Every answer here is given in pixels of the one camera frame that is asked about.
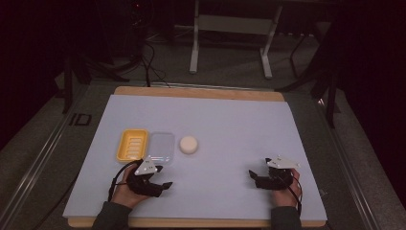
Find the metal floor rail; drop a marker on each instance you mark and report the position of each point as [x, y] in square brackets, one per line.
[348, 166]
[32, 172]

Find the person's right hand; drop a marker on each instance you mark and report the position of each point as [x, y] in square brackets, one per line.
[285, 198]

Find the person's left hand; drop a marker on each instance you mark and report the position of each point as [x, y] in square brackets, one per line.
[123, 193]

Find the black metal stand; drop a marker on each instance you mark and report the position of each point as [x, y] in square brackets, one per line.
[332, 96]

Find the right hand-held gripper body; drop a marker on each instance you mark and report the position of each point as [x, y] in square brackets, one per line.
[277, 182]

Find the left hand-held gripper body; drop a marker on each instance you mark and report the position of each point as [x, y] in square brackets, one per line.
[143, 185]

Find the white metal desk frame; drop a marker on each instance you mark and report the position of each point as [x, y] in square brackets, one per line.
[234, 24]

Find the yellow soap dish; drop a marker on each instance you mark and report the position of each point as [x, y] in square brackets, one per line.
[132, 145]

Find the clear plastic lid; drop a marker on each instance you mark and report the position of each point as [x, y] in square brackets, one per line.
[162, 147]

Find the white foam mat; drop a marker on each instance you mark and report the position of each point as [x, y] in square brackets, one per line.
[223, 134]

